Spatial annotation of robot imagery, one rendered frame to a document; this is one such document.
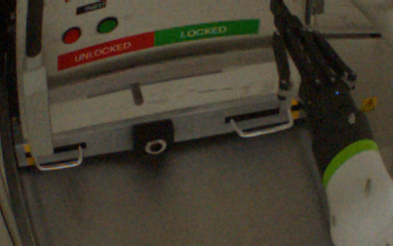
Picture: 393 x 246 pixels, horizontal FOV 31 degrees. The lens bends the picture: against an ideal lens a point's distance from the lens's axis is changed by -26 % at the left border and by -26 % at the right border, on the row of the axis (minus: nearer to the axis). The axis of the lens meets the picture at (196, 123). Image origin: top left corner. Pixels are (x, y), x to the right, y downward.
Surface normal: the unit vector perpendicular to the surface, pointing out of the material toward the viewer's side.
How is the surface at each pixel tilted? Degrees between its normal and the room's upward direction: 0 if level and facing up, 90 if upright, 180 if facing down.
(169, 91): 90
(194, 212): 0
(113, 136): 90
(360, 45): 90
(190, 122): 90
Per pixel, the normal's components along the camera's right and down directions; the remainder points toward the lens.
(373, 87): 0.27, 0.73
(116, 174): 0.05, -0.66
